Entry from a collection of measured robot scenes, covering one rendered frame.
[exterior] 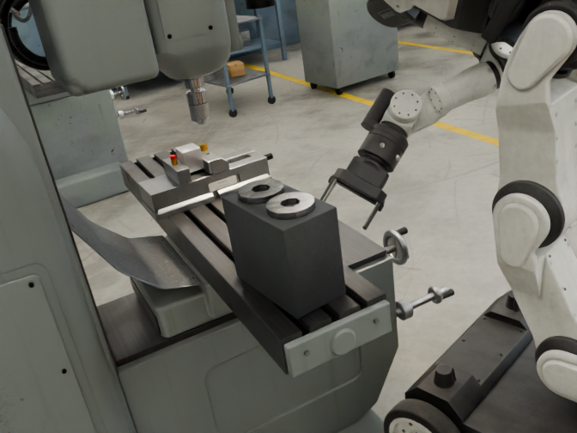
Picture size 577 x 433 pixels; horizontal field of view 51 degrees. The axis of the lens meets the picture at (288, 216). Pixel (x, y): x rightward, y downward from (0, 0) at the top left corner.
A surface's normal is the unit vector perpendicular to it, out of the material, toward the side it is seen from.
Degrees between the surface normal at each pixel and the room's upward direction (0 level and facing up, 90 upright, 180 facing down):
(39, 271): 89
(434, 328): 0
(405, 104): 51
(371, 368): 90
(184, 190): 90
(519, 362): 0
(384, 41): 90
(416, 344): 0
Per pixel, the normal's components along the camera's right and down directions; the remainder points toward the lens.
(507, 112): -0.52, 0.75
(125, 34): 0.47, 0.33
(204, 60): 0.47, 0.71
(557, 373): -0.69, 0.40
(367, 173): -0.08, -0.22
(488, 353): -0.14, -0.89
